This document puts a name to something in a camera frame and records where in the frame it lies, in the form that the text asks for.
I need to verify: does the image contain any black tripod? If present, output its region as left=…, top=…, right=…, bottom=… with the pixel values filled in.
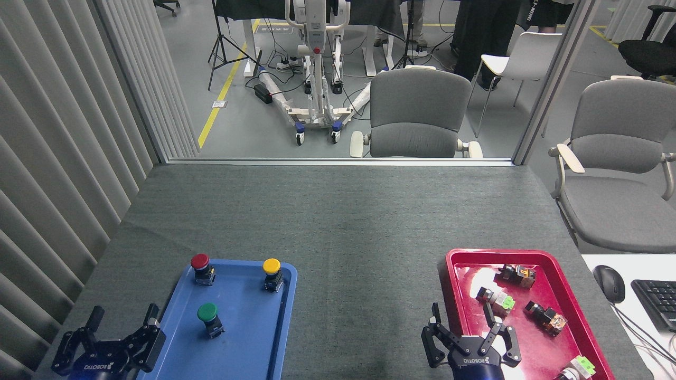
left=208, top=0, right=262, bottom=91

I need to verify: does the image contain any white switch with green block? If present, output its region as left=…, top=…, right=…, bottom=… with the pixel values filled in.
left=555, top=356, right=596, bottom=380

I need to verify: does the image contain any black switch with clear orange block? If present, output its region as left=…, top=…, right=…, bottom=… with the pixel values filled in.
left=524, top=301, right=568, bottom=337

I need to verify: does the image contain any grey chair with cream armrests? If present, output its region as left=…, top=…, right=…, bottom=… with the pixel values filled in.
left=548, top=75, right=676, bottom=254
left=350, top=65, right=484, bottom=159

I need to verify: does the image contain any black office chair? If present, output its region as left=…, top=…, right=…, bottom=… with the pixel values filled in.
left=618, top=5, right=676, bottom=80

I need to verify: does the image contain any yellow push button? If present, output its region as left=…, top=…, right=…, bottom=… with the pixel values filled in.
left=262, top=258, right=285, bottom=292

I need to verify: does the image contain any silver post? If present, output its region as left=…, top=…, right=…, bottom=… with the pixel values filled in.
left=512, top=0, right=603, bottom=166

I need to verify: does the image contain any black mouse cable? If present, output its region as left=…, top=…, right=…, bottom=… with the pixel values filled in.
left=613, top=303, right=676, bottom=370

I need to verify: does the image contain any white desk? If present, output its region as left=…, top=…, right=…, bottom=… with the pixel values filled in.
left=581, top=254, right=676, bottom=380

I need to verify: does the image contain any green push button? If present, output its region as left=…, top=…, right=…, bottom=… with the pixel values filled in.
left=197, top=302, right=225, bottom=339

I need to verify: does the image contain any blue plastic tray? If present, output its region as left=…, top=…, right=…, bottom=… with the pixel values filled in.
left=136, top=259, right=298, bottom=380

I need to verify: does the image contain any red plastic tray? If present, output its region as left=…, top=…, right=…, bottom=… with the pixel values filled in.
left=438, top=249, right=616, bottom=380

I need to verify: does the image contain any grey switch with green block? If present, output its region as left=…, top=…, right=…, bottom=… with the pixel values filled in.
left=476, top=287, right=516, bottom=317

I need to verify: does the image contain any white stand on wheels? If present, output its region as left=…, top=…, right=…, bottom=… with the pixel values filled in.
left=259, top=0, right=373, bottom=146

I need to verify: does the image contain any white plastic chair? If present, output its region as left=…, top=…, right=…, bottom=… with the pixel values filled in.
left=467, top=32, right=563, bottom=139

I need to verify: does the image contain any black keyboard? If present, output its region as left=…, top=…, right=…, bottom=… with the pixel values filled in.
left=631, top=279, right=676, bottom=333

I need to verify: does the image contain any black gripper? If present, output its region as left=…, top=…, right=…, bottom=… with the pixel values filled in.
left=51, top=303, right=167, bottom=380
left=421, top=302, right=522, bottom=380

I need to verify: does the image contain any person in dark trousers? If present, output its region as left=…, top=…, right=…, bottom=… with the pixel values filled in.
left=452, top=0, right=523, bottom=91

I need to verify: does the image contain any person in grey trousers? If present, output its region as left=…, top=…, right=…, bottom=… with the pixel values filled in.
left=374, top=0, right=429, bottom=48

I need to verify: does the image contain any red push button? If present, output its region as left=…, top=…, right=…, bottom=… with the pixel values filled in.
left=190, top=253, right=216, bottom=286

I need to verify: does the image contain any black computer mouse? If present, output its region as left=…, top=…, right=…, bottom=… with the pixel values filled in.
left=593, top=265, right=626, bottom=304

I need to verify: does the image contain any person in black skirt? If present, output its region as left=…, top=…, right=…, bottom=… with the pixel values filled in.
left=520, top=0, right=575, bottom=34

